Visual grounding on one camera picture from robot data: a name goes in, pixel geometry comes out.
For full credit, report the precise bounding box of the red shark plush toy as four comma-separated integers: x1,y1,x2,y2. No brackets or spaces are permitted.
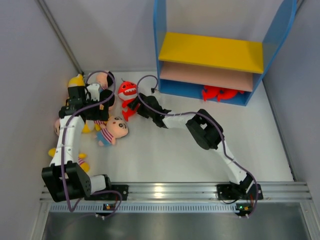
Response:
117,79,139,122

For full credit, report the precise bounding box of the boy doll striped shirt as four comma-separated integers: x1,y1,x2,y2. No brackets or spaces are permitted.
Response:
95,116,129,147

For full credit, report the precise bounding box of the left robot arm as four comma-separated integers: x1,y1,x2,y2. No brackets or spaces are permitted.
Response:
41,83,115,202

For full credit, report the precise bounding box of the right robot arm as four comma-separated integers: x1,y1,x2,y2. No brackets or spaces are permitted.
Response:
127,93,263,201

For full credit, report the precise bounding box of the blue yellow toy shelf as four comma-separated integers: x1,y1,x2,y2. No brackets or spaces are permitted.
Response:
153,0,297,106

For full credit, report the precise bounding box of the yellow duck plush striped shirt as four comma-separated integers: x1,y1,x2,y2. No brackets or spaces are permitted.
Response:
82,120,104,134

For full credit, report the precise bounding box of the yellow duck plush in corner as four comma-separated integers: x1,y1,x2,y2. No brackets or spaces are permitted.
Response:
68,74,85,88

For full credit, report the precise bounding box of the yellow duck plush near rail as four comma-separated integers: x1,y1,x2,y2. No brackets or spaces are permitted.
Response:
48,148,90,173

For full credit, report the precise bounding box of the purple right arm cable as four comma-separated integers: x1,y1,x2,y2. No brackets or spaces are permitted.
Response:
136,75,258,218

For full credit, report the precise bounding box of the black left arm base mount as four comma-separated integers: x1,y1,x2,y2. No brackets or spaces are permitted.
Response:
84,174,129,201

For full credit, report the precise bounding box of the aluminium rail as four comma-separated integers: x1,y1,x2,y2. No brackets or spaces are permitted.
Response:
39,181,313,203

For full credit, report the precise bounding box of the perforated grey cable duct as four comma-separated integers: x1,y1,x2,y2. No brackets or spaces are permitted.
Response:
48,201,253,214

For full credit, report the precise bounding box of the metal corner post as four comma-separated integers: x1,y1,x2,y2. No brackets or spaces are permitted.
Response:
35,0,84,74

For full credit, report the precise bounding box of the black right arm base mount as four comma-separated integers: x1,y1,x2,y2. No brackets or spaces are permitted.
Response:
216,173,264,201

